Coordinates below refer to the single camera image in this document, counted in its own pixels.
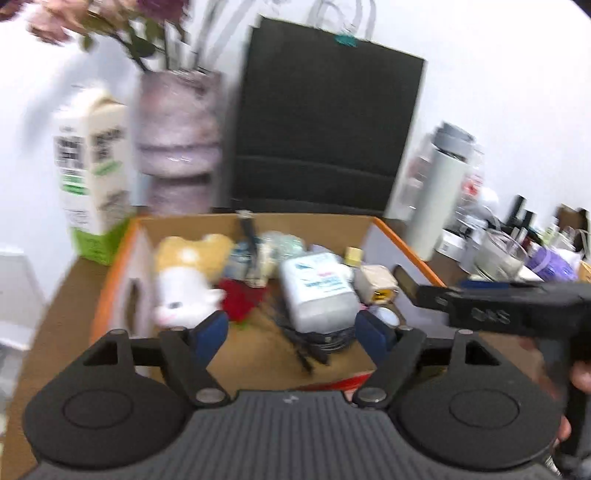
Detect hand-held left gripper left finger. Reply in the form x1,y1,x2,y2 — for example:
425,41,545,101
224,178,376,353
82,310,230,408

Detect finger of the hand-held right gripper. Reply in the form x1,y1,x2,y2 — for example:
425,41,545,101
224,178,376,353
457,278,544,293
392,264,451,315

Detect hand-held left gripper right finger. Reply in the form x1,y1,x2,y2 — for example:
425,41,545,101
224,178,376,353
353,309,502,409

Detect cardboard box with orange edges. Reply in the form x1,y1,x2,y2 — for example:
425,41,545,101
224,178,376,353
90,213,450,403

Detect white charger block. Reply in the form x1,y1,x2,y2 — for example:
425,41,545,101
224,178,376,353
355,264,400,306

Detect white tissue packet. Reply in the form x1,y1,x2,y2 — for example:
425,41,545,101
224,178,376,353
278,252,361,334

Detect black cable bundle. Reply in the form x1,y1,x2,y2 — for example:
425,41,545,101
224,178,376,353
265,295,359,376

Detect brown wooden desktop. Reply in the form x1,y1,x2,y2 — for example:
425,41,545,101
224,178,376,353
0,210,591,480

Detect person's right hand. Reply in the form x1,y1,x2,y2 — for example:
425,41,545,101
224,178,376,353
554,357,591,446

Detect small white round object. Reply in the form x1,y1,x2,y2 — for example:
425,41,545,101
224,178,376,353
372,306,400,329

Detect glass bowl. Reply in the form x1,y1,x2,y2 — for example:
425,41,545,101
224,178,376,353
471,228,530,282

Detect red fabric flower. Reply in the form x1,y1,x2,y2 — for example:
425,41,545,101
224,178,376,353
217,277,269,328

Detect yellow and white plush toy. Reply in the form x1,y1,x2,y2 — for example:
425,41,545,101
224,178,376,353
152,234,234,329

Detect red flat object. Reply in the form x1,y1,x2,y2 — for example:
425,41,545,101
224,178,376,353
310,371,378,393

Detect purple jar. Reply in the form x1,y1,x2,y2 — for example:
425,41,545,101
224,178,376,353
526,247,581,282

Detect blue and white packet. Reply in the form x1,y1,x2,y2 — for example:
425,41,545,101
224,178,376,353
225,242,278,288

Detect black cosmetic bottles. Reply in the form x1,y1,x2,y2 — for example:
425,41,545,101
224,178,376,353
507,196,539,241

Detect white thermos bottle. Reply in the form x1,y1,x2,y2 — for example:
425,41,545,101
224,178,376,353
385,121,476,262

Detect black slim object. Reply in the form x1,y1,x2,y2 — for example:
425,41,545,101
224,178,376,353
235,210,260,282

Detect cream and green carton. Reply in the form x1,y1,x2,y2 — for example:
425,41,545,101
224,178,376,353
52,85,137,267

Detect pink marbled vase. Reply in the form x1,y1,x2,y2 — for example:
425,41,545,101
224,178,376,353
131,69,223,217

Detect white plastic box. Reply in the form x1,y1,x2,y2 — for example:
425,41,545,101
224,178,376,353
0,249,48,352

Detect black paper bag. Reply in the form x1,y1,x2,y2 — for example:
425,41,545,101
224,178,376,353
229,0,427,217

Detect pink flower bouquet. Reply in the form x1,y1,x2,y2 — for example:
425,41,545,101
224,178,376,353
0,0,223,75

